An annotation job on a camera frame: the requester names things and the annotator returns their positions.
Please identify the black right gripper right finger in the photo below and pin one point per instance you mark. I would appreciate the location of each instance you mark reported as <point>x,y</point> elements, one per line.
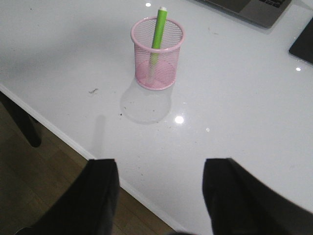
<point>240,204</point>

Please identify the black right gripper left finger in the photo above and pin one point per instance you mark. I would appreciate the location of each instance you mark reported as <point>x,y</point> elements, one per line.
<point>87,207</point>

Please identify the green marker pen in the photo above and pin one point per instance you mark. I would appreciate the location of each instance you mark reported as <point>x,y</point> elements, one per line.
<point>157,39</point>

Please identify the pink mesh pen holder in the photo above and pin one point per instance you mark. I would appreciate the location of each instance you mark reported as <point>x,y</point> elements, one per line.
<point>156,69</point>

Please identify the black table leg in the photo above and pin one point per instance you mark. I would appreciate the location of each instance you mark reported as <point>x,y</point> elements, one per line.
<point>22,119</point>

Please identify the black mouse pad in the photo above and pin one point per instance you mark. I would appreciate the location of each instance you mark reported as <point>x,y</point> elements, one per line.
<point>302,48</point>

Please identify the grey laptop computer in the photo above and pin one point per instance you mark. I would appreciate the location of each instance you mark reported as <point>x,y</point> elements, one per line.
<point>263,13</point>

